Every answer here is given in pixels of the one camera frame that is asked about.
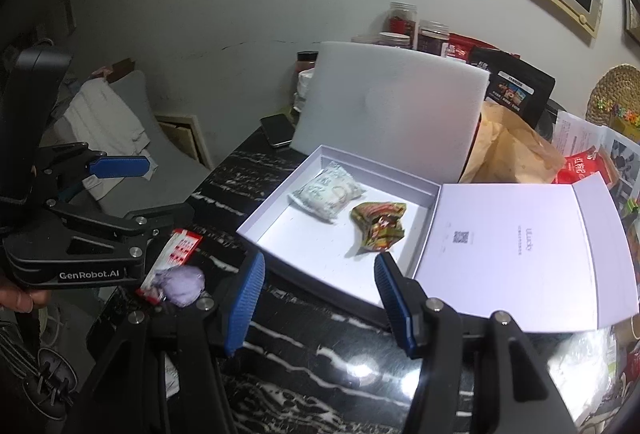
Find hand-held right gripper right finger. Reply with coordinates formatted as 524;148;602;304
374;253;566;434

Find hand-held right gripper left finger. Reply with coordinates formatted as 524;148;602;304
75;251;266;434

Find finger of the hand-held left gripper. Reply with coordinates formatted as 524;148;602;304
46;200;196;256
39;141;154;196

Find red printed packet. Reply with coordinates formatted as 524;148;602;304
136;228;203;305

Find purple sachet with tassel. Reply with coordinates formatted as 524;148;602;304
152;264;207;307

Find white gift box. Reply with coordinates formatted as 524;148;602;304
236;144;640;332

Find person's left hand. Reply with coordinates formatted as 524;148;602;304
0;287;51;313

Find white cloth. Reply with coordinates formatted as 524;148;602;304
52;78;158;195

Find grey chair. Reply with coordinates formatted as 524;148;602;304
60;69;213;215

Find colourful crumpled snack packet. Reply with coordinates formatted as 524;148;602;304
349;201;408;256

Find cardboard piece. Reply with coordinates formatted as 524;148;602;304
92;58;136;84

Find white snack packet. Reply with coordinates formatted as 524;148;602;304
287;161;362;222

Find black smartphone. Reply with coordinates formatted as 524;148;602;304
260;113;296;149

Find white plastic bag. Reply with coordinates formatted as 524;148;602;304
292;68;316;125

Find crumpled clear plastic bag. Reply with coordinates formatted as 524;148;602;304
547;329;621;420

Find brown paper bag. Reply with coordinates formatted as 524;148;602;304
460;102;568;185

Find white foam board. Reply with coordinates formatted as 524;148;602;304
291;41;492;182

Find brown jar with dark lid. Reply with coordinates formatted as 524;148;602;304
296;50;319;75

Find red snack bag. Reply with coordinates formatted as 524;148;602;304
552;147;621;188

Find printed paper sheets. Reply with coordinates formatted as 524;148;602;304
552;110;640;211

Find black printed pouch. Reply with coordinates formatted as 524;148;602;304
467;47;556;121

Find jar with dark contents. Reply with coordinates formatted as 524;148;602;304
417;19;451;56

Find jar with red contents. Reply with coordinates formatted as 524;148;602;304
387;2;418;50

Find woven straw basket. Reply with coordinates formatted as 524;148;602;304
585;64;640;127

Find wooden frame panel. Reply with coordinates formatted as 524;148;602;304
155;113;213;167

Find dark picture frame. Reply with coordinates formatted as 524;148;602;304
622;0;640;48

